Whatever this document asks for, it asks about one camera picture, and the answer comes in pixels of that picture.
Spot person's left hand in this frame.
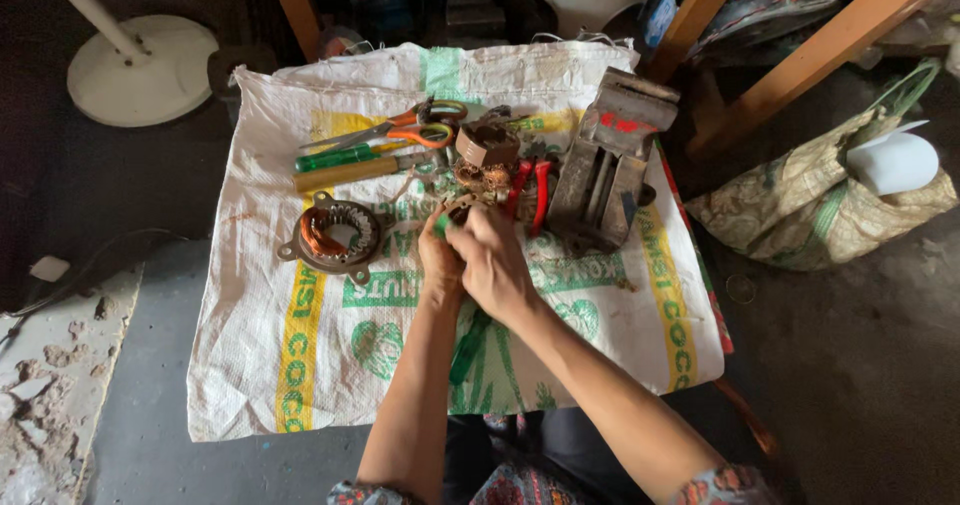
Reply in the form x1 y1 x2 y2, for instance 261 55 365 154
417 205 470 307

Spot person's right hand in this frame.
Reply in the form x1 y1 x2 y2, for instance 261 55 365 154
445 203 545 328

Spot small brown metal motor part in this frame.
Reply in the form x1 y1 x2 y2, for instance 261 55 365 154
438 192 496 227

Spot motor stator with copper winding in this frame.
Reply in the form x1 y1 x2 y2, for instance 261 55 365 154
276 190 395 287

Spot grey metal bench vise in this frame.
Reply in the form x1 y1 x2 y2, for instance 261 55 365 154
546 66 681 255

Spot white printed woven sack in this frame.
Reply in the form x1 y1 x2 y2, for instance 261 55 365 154
186 40 727 443

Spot wooden beam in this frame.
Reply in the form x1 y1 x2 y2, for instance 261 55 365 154
648 0 751 82
686 0 960 157
262 0 324 64

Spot person's patterned clothing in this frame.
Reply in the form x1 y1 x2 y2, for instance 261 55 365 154
327 411 781 505

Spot blue labelled bottle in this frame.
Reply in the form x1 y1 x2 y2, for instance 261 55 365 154
641 0 680 49

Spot patterned fabric bag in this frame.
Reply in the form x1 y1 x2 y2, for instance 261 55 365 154
684 58 960 272

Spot white fan stand base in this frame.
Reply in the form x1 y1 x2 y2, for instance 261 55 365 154
33 0 220 129

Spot white plug adapter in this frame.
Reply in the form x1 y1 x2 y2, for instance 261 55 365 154
30 256 71 283

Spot white paper roll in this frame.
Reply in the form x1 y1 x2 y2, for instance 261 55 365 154
846 120 940 197

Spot copper wire coil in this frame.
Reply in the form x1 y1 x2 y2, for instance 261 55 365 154
453 158 515 193

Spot red handled pliers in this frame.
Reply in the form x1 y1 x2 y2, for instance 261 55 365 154
504 158 555 238

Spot orange handled scissors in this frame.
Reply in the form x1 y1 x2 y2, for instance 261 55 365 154
300 98 470 151

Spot wooden handled tool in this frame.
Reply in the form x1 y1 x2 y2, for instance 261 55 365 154
292 148 451 193

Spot dark green handled screwdriver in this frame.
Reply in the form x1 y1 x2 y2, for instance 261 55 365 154
448 310 494 386

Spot black cable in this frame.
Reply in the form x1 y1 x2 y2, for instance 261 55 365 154
0 227 189 341

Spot dark heap with red cables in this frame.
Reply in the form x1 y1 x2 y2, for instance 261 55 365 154
686 0 845 60

